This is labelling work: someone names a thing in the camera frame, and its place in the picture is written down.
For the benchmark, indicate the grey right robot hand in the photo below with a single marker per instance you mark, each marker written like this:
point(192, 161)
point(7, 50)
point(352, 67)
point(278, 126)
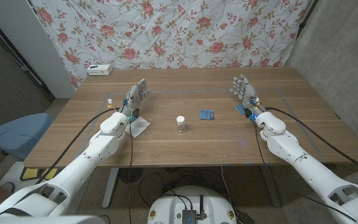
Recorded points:
point(247, 91)

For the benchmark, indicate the white power strip box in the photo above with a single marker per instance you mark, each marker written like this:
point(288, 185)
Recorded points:
point(99, 69)

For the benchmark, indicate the yellow and black floor mat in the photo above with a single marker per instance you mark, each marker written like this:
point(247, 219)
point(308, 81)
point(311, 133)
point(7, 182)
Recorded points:
point(30, 173)

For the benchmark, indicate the white table leg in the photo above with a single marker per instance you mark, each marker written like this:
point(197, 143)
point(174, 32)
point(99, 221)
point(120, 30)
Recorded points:
point(110, 186)

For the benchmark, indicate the black computer box with antenna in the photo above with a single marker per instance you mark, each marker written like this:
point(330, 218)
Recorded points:
point(189, 216)

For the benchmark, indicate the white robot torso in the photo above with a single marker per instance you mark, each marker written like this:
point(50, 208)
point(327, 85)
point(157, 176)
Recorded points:
point(169, 205)

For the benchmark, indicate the floral backdrop cloth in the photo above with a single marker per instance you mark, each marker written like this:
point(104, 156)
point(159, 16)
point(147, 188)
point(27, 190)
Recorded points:
point(181, 31)

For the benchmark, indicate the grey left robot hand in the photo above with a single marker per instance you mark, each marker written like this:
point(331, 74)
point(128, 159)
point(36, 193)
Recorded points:
point(135, 96)

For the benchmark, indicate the grey table leg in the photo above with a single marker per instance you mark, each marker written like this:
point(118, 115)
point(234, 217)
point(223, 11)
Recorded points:
point(270, 186)

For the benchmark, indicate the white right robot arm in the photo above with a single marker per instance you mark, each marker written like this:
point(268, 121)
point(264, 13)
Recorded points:
point(290, 152)

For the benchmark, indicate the blue sugar packet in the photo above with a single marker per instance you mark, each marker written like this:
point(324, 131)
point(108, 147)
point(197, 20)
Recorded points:
point(239, 109)
point(206, 114)

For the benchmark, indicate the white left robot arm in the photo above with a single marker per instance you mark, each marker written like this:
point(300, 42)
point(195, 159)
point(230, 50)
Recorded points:
point(104, 143)

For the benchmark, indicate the blue padded chair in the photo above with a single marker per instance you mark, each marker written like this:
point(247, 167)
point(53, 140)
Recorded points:
point(20, 133)

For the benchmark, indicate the white wall panel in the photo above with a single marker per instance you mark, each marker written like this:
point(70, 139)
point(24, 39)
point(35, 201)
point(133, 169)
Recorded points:
point(26, 37)

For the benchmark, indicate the black backdrop stand pole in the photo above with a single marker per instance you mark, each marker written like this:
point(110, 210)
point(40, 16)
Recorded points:
point(306, 15)

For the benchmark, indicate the clear plastic medicine bottle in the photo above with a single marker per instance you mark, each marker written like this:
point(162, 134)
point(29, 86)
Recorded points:
point(181, 128)

